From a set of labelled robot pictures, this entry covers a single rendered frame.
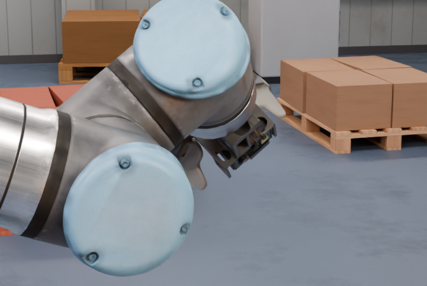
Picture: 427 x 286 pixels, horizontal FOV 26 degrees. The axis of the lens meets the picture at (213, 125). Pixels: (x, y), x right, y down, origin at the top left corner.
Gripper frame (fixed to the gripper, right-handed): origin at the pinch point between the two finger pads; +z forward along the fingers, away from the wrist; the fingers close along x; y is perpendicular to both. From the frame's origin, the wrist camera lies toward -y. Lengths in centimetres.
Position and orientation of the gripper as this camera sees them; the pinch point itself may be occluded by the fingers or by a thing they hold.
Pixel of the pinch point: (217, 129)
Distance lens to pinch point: 110.3
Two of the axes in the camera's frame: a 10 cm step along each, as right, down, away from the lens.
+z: 1.0, 2.4, 9.6
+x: 7.4, -6.6, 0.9
